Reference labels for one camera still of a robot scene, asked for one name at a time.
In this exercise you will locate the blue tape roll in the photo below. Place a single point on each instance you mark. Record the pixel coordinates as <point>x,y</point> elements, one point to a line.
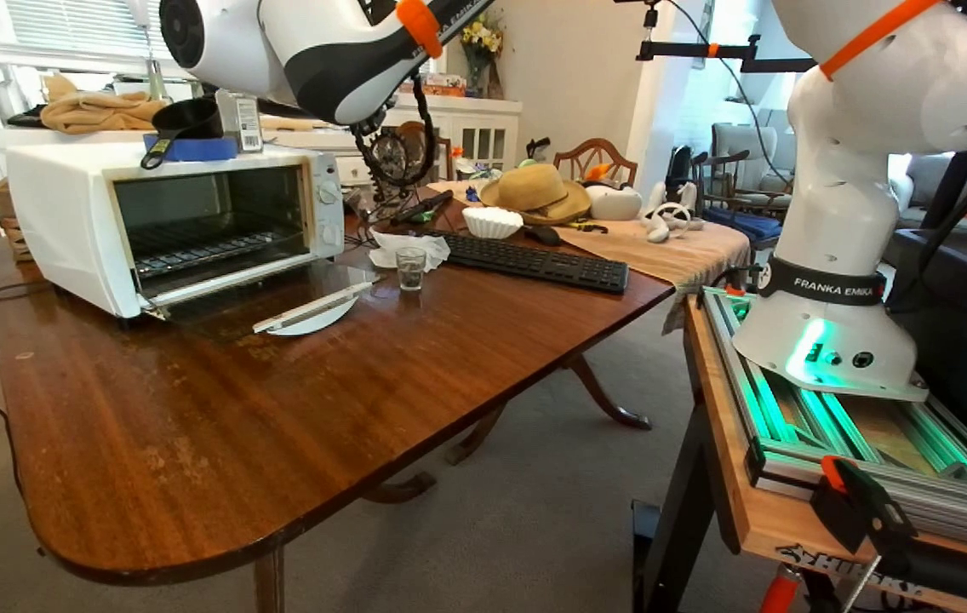
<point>213,147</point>

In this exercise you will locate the white cabinet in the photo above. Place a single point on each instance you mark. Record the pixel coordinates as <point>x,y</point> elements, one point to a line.
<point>482,132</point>

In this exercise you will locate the yellow flower vase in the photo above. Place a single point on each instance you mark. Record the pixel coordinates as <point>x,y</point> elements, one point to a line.
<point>482,45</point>

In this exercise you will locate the small glass cup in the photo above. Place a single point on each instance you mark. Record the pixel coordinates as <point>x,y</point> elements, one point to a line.
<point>408,271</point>

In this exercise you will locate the tan folded cloth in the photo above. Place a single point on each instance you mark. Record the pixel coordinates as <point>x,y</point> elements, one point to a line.
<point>77,109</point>

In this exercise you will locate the robot mounting base frame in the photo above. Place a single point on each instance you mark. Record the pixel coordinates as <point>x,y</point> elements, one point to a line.
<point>752,450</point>

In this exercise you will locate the white labelled box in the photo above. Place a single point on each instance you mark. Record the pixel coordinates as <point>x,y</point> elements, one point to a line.
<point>238,118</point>

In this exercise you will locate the tan straw hat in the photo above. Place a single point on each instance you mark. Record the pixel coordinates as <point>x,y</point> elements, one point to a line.
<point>540,192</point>

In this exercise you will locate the white headphones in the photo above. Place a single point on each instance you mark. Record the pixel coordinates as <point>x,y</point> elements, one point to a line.
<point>667,219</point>

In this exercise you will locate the white toaster oven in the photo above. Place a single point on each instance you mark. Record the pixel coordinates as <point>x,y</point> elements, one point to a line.
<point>141,241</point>

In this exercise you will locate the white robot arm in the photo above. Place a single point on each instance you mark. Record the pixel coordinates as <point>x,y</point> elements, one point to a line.
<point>889,77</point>

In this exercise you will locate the black pan on oven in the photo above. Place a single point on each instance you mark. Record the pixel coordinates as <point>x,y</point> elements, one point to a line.
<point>177,121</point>

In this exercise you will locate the wooden chair back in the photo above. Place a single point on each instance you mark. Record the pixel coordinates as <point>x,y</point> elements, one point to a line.
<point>598,161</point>

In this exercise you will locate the white bowl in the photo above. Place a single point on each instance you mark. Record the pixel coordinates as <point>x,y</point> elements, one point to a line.
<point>490,222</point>

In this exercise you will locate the black keyboard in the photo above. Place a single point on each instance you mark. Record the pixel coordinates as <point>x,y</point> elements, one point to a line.
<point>540,264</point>

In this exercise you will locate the black camera boom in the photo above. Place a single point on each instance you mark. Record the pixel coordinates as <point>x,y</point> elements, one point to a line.
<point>747,55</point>

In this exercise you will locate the white crumpled napkin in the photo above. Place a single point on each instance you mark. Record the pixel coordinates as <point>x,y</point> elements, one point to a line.
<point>390,245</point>

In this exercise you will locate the wooden dining table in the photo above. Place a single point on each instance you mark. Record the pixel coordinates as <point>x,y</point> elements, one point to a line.
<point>158,454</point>

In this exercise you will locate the white oven door on table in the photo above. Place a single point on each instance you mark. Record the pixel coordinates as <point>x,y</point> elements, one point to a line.
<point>311,319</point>

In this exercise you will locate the beige table runner cloth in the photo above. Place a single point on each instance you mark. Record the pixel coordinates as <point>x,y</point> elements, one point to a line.
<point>687,261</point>

